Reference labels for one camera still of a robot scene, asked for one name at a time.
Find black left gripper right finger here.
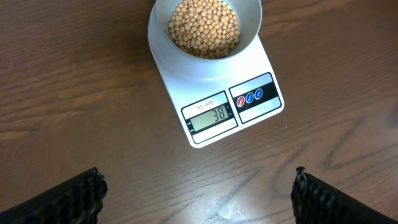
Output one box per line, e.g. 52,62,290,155
290,166,397,224

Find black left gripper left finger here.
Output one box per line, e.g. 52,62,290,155
1,167,108,224

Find white digital kitchen scale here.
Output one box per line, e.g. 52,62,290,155
147,0,285,149

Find grey round bowl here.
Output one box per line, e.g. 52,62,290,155
151,0,262,60

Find soybeans in bowl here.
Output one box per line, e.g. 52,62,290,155
168,0,240,59

